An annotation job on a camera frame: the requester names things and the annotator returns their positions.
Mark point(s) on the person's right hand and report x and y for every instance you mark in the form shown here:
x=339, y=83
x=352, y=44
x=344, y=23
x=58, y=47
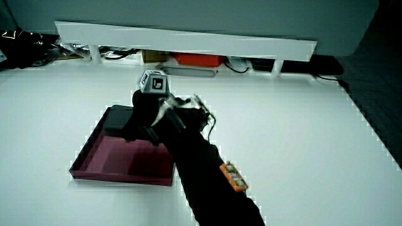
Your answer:
x=147, y=116

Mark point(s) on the black battery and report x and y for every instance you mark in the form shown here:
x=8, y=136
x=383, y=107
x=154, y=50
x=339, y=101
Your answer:
x=115, y=121

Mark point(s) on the maroon square plate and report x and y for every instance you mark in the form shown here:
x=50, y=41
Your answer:
x=110, y=163

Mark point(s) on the person's right forearm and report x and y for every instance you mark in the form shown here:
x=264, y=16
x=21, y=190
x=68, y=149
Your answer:
x=204, y=175

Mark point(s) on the orange forearm sensor module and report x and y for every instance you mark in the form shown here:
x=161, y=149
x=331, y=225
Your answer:
x=235, y=177

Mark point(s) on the brown cardboard box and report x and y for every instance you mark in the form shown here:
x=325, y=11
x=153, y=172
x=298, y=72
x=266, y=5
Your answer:
x=153, y=56

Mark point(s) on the grey flat panel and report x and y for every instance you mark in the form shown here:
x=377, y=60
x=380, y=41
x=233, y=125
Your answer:
x=188, y=72

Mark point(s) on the orange box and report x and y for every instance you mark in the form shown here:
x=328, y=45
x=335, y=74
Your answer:
x=198, y=59

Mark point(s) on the white shelf riser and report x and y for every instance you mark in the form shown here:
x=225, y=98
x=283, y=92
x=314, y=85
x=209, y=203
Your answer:
x=176, y=40

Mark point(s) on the white plastic bag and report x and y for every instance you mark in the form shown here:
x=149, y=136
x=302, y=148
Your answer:
x=239, y=62

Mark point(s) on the black plastic bag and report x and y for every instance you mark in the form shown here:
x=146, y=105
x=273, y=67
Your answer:
x=22, y=47

